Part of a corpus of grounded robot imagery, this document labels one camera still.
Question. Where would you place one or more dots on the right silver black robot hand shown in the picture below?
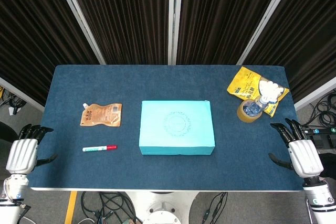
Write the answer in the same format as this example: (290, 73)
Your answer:
(304, 155)

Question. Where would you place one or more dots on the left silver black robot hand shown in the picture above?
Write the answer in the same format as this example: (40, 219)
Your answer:
(21, 153)

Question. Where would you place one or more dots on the light blue shoe box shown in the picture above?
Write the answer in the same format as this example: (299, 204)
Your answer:
(176, 127)

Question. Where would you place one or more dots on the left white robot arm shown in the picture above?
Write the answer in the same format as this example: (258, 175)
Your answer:
(13, 190)

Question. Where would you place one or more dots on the black power strip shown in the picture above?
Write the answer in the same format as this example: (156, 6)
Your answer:
(319, 130)

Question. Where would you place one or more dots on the brown packing tape roll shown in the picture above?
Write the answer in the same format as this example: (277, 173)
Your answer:
(242, 116)

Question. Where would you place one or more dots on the yellow floor tape strip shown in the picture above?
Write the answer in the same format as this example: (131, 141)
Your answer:
(70, 208)

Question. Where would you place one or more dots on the white marker with red cap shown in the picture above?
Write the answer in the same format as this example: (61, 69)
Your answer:
(97, 149)

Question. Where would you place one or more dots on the brown spout pouch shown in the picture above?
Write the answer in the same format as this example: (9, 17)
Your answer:
(102, 115)

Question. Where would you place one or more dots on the yellow snack bag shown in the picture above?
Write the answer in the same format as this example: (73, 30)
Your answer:
(244, 82)

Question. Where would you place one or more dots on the dark pleated screen panel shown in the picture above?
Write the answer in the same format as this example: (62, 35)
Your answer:
(31, 37)
(223, 19)
(126, 19)
(304, 37)

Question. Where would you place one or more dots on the dark blue table mat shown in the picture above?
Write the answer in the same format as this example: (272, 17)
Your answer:
(183, 82)

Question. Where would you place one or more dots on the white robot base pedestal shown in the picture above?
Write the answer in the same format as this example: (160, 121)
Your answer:
(161, 208)

